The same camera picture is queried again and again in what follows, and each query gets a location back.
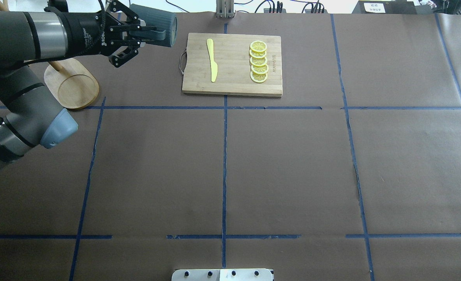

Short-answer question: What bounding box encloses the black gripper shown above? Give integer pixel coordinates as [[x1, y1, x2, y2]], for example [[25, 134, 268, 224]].
[[61, 0, 157, 68]]

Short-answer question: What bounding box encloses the teal mug yellow inside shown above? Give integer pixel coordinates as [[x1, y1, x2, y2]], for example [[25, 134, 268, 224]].
[[129, 5, 177, 47]]

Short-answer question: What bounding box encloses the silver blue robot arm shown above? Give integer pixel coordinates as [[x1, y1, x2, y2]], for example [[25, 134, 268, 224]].
[[0, 0, 157, 170]]

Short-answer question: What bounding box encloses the wooden cup storage rack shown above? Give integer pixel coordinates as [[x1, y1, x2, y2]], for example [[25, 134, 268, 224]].
[[0, 8, 100, 110]]

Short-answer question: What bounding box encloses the yellow plastic knife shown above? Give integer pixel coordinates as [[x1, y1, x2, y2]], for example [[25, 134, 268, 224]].
[[207, 38, 218, 82]]

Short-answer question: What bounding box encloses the wooden cutting board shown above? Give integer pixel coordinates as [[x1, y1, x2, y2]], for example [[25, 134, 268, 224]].
[[182, 33, 283, 98]]

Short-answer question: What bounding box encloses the black grey power box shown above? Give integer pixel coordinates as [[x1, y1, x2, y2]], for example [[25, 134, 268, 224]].
[[352, 0, 417, 14]]

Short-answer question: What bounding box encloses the white pillar with base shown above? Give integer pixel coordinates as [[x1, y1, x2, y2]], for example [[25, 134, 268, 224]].
[[171, 268, 275, 281]]

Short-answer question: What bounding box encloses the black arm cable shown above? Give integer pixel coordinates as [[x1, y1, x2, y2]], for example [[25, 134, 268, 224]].
[[96, 0, 108, 24]]

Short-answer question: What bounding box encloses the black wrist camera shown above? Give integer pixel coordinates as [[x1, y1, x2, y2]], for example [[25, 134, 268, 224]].
[[44, 0, 69, 12]]

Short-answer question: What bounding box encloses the aluminium frame post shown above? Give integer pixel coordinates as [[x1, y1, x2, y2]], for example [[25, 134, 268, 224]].
[[216, 0, 236, 18]]

